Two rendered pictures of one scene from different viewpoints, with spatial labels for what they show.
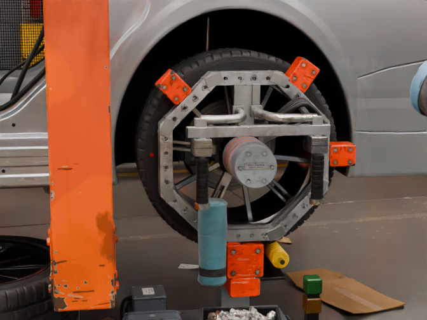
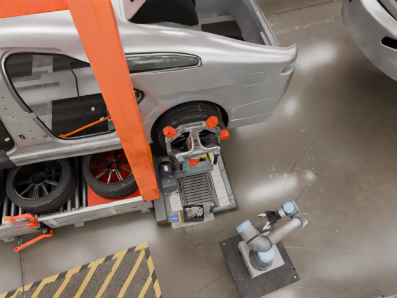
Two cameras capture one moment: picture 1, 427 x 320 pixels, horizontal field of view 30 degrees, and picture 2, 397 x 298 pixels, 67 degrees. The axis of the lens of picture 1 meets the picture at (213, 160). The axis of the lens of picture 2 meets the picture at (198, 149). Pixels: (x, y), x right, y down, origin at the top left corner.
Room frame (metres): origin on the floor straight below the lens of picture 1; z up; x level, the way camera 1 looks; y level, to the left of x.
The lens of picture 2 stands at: (0.89, -0.02, 3.39)
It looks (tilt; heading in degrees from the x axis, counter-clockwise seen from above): 59 degrees down; 355
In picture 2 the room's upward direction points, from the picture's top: 2 degrees clockwise
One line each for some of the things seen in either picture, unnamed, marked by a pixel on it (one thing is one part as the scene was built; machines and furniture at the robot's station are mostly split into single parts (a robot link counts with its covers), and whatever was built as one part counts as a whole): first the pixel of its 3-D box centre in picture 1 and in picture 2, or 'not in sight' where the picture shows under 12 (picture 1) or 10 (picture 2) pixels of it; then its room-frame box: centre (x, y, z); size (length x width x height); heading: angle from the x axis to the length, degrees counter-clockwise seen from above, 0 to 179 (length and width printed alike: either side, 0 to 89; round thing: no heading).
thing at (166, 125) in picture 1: (244, 157); (193, 141); (2.48, -0.10, 0.85); 0.54 x 0.07 x 0.54; 100
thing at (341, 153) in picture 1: (338, 153); (223, 135); (2.54, -0.41, 0.85); 0.09 x 0.08 x 0.07; 100
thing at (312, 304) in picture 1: (311, 303); not in sight; (1.88, -0.25, 0.59); 0.04 x 0.04 x 0.04; 10
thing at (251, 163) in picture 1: (248, 160); (194, 146); (2.41, -0.11, 0.85); 0.21 x 0.14 x 0.14; 10
